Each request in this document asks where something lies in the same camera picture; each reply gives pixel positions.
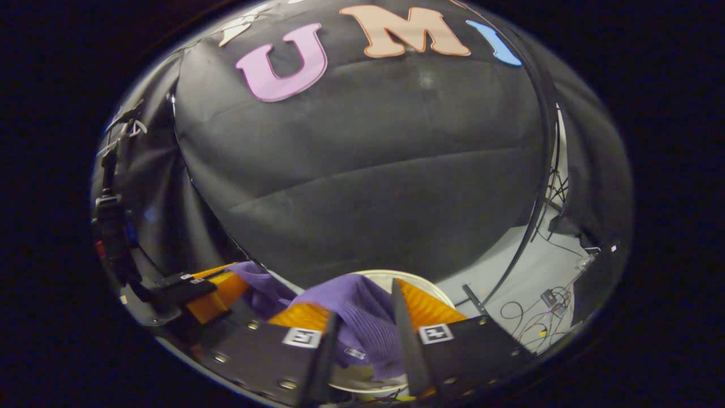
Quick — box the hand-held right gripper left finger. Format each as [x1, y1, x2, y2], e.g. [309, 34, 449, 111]
[195, 302, 343, 407]

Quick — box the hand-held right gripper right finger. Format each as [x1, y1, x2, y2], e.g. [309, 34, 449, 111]
[391, 277, 534, 402]

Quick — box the cream laundry hamper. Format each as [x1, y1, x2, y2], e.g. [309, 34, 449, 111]
[329, 269, 457, 396]

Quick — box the purple ribbed garment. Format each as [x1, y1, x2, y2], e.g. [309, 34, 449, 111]
[227, 261, 410, 381]

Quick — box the black equipment stand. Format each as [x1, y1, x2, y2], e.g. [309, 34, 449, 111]
[92, 101, 148, 287]

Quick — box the tangle of floor cables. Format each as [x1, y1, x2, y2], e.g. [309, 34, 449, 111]
[498, 283, 593, 347]

